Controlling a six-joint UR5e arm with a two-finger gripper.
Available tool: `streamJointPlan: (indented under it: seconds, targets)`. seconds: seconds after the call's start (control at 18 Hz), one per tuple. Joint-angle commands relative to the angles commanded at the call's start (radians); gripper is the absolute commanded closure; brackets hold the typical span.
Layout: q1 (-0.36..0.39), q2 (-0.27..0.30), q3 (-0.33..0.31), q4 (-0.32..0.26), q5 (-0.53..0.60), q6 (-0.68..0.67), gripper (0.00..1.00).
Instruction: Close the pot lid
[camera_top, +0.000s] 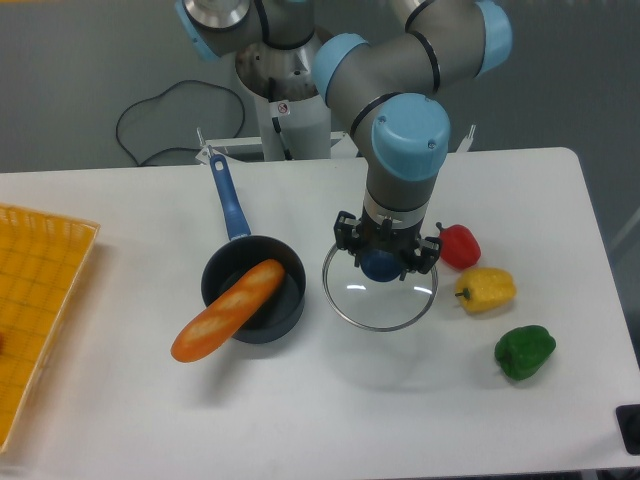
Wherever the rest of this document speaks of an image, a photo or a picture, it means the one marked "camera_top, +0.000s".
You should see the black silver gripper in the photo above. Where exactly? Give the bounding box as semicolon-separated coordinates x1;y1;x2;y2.
333;190;442;281

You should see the glass pot lid blue knob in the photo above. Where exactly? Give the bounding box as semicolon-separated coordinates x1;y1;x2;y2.
322;246;439;333

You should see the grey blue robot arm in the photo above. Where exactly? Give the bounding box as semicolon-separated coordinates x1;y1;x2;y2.
175;1;513;282

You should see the red bell pepper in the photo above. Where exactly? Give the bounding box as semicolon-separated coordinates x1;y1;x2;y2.
436;222;481;271

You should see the yellow bell pepper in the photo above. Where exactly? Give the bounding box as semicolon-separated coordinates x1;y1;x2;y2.
455;267;517;314

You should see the green bell pepper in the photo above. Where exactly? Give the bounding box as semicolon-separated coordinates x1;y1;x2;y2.
494;325;556;381

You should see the orange baguette bread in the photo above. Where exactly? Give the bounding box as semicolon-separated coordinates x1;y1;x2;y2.
170;259;285;363

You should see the black table corner fixture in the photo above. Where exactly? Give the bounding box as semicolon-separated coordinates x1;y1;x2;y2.
615;404;640;456

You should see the yellow plastic basket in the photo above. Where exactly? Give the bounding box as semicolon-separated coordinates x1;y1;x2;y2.
1;203;100;452

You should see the dark pot blue handle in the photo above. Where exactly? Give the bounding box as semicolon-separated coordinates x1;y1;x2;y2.
201;154;306;344

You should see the black cable on floor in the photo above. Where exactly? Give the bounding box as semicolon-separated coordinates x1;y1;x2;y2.
115;79;246;167

